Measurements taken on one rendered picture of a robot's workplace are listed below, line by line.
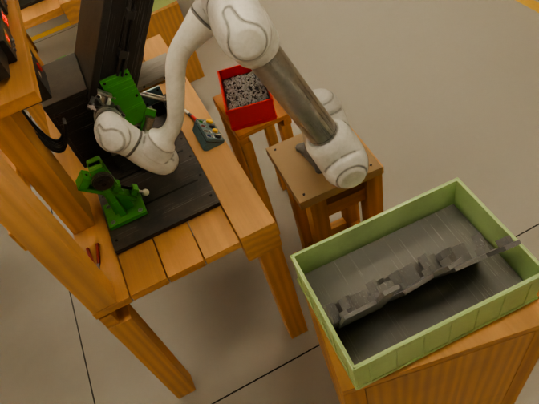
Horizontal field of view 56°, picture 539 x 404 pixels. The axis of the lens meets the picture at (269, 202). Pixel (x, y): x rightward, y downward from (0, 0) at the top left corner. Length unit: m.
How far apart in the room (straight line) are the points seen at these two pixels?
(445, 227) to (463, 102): 1.82
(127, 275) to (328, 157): 0.82
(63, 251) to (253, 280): 1.37
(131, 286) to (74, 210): 0.38
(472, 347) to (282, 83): 0.94
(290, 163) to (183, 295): 1.15
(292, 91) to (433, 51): 2.56
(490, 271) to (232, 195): 0.92
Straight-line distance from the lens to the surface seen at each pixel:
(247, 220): 1.81
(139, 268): 1.87
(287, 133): 2.39
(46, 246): 1.57
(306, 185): 1.88
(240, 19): 1.27
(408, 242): 1.75
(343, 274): 1.69
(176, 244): 1.87
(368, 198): 2.06
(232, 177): 1.96
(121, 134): 1.61
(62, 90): 2.15
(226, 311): 2.69
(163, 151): 1.68
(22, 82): 1.66
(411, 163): 3.12
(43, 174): 1.89
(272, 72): 1.40
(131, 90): 2.05
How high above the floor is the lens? 2.30
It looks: 49 degrees down
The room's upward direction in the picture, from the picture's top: 17 degrees counter-clockwise
